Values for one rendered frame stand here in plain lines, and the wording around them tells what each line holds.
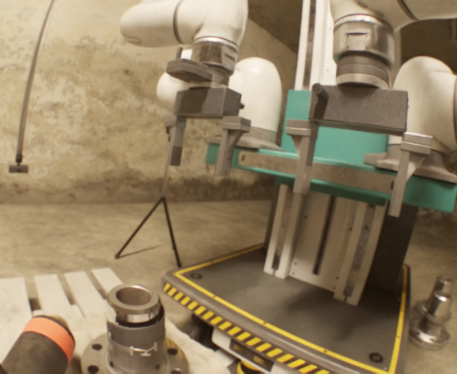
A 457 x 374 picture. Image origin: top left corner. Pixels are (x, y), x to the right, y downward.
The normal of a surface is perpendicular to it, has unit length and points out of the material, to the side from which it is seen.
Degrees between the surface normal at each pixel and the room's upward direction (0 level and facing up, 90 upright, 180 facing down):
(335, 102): 90
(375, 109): 90
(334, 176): 90
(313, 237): 90
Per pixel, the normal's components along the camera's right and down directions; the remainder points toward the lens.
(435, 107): -0.85, 0.01
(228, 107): 0.77, 0.19
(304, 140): -0.62, 0.00
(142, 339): 0.52, 0.18
